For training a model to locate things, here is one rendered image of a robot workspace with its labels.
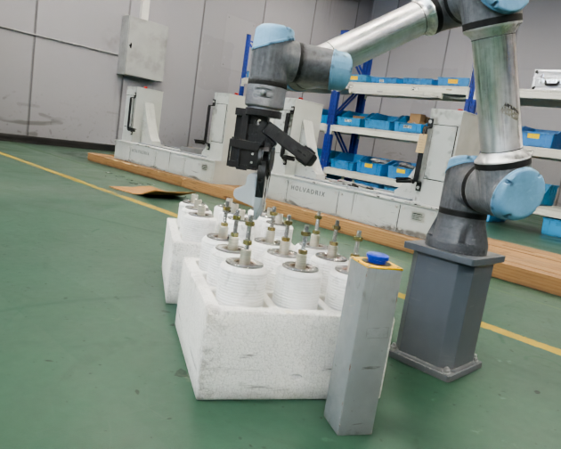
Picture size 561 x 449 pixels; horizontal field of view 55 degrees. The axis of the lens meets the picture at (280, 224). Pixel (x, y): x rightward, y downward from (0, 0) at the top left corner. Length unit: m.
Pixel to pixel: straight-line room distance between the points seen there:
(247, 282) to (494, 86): 0.64
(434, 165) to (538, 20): 7.09
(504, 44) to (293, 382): 0.80
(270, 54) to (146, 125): 4.49
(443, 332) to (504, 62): 0.62
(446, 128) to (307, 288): 2.14
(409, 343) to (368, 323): 0.47
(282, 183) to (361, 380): 2.82
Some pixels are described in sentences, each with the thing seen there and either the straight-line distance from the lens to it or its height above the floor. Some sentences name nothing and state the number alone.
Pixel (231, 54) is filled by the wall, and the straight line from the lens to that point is 8.99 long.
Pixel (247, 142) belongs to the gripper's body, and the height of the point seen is 0.49.
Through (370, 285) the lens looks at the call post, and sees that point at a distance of 0.93.
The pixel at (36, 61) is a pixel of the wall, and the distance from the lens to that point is 7.43.
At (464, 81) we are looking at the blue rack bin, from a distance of 6.06.
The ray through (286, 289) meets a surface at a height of 0.21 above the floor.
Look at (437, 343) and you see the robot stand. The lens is 1.37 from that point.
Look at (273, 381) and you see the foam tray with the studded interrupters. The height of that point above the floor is 0.04.
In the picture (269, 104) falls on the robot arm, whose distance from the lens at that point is 1.01.
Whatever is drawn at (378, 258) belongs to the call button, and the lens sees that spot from 0.94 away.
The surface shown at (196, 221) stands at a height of 0.24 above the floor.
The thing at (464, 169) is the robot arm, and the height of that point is 0.50.
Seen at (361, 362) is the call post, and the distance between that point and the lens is 0.98.
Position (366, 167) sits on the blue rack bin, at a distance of 6.52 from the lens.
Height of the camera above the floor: 0.50
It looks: 9 degrees down
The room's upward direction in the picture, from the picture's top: 9 degrees clockwise
